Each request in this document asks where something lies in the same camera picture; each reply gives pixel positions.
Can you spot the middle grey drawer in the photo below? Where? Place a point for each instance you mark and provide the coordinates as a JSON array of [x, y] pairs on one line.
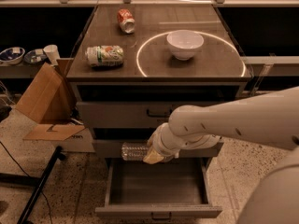
[[107, 142]]

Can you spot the red soda can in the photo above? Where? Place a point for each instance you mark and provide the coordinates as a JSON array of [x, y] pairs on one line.
[[126, 21]]

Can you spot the green white crushed can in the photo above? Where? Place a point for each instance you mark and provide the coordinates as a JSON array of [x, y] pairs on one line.
[[104, 56]]

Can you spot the top grey drawer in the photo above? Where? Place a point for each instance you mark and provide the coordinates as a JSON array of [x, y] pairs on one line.
[[143, 106]]

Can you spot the white ceramic bowl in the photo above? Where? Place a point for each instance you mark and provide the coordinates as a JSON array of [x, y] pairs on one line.
[[184, 44]]

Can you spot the clear plastic water bottle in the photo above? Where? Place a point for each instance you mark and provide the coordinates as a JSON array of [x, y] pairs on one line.
[[137, 151]]

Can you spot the grey drawer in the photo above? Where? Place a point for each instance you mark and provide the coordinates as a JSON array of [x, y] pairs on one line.
[[107, 142], [143, 106], [158, 192]]

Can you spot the brown cardboard box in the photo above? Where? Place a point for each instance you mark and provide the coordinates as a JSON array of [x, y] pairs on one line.
[[49, 103]]

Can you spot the black stand leg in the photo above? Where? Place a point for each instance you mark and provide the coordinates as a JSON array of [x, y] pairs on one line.
[[37, 183]]

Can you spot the grey drawer cabinet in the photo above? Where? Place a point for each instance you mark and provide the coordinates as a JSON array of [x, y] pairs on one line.
[[147, 59]]

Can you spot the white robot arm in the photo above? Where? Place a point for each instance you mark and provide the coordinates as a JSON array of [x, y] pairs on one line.
[[271, 119]]

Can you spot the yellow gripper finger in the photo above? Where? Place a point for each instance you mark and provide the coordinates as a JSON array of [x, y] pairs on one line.
[[152, 157]]

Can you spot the bottom grey drawer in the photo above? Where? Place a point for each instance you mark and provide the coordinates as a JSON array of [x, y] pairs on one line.
[[158, 192]]

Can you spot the white paper cup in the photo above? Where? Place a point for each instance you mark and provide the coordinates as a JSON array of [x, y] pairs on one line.
[[52, 53]]

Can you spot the blue white bowl right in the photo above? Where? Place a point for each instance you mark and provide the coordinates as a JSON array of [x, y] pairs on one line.
[[35, 56]]

